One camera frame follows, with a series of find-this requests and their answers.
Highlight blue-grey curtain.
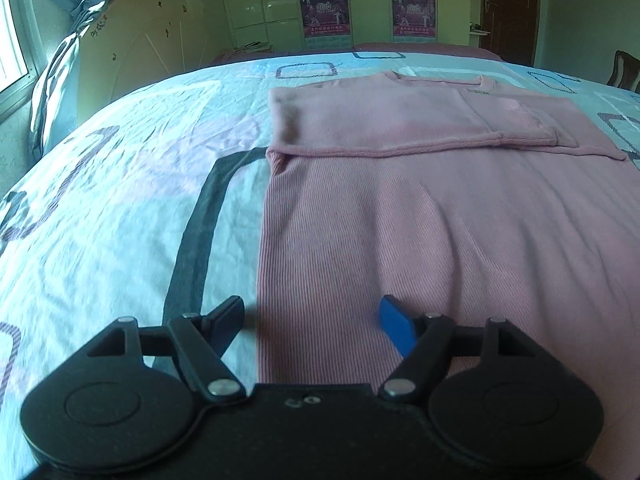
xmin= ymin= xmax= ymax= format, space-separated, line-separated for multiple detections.
xmin=29 ymin=0 xmax=110 ymax=160

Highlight lower left poster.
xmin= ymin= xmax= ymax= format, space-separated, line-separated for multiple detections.
xmin=299 ymin=0 xmax=350 ymax=38

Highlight patterned light blue bedsheet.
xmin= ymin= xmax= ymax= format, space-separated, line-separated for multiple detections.
xmin=1 ymin=51 xmax=639 ymax=479

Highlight red checked bed cover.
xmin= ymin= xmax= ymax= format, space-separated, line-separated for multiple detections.
xmin=210 ymin=42 xmax=502 ymax=66

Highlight cream built-in wardrobe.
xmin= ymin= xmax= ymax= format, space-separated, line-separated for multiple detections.
xmin=214 ymin=0 xmax=474 ymax=53

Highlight dark brown door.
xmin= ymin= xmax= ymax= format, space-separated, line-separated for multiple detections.
xmin=480 ymin=0 xmax=540 ymax=66

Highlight corner wall shelves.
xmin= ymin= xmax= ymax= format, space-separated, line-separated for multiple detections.
xmin=470 ymin=0 xmax=489 ymax=47

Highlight poster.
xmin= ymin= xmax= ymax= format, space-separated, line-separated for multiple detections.
xmin=299 ymin=0 xmax=350 ymax=38
xmin=392 ymin=0 xmax=436 ymax=38

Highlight window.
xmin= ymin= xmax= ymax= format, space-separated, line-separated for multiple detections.
xmin=1 ymin=0 xmax=38 ymax=122

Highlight lower right poster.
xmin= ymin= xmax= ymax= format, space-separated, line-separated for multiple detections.
xmin=392 ymin=0 xmax=436 ymax=38

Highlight stack of papers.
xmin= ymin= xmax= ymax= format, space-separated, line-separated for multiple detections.
xmin=233 ymin=41 xmax=272 ymax=55

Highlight pink sweater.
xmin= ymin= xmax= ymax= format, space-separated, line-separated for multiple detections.
xmin=257 ymin=72 xmax=639 ymax=479

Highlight dark wooden chair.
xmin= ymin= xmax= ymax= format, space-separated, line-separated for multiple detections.
xmin=606 ymin=50 xmax=640 ymax=93

